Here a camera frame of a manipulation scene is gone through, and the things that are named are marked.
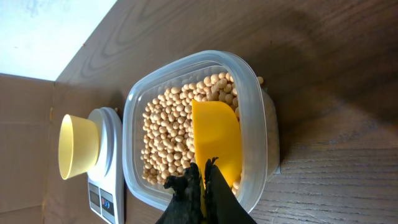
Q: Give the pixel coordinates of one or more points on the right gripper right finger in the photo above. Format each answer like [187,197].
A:
[222,207]

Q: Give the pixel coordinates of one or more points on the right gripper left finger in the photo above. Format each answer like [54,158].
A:
[185,205]

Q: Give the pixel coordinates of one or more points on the yellow measuring scoop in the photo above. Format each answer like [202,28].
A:
[217,142]

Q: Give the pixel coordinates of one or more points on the white digital kitchen scale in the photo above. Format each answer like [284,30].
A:
[105,179]

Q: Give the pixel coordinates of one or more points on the pale yellow bowl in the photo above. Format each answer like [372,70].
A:
[78,146]

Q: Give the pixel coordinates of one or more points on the soybeans in container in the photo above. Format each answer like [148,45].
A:
[168,125]

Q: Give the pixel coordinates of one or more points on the clear plastic container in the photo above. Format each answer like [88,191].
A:
[258,123]

